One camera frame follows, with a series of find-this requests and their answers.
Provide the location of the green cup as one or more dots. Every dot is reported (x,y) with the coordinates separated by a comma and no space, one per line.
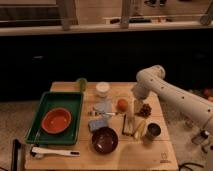
(82,84)

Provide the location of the wooden block with dark edge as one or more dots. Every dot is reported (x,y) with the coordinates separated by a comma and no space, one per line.
(128,125)

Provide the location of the blue sponge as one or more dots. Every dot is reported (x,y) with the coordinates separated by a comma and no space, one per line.
(96,124)

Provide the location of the orange bowl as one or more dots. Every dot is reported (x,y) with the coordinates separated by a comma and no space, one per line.
(56,120)

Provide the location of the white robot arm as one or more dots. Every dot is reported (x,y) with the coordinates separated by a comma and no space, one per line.
(195,107)

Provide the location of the grey cloth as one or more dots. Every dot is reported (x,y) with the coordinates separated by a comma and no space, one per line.
(103,106)

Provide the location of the white black brush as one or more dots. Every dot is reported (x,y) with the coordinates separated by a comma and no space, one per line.
(41,150)

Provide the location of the black chair back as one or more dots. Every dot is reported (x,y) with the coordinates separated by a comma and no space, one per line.
(16,146)

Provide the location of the green plastic tray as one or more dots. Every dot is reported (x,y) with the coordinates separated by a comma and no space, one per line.
(72,101)

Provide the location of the red orange apple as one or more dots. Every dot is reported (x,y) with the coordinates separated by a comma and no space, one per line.
(122,105)

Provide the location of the brown pine cone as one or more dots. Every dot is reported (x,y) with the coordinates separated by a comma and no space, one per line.
(145,111)

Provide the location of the white cup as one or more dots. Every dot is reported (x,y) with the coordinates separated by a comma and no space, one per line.
(102,89)

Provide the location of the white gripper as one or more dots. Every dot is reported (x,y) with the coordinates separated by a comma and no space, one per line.
(138,104)

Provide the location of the metal cup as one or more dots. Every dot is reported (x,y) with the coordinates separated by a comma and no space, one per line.
(153,130)

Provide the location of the silver utensil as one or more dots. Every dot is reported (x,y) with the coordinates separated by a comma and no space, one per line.
(94,113)

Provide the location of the dark purple bowl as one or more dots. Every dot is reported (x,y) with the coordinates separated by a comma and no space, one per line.
(104,140)

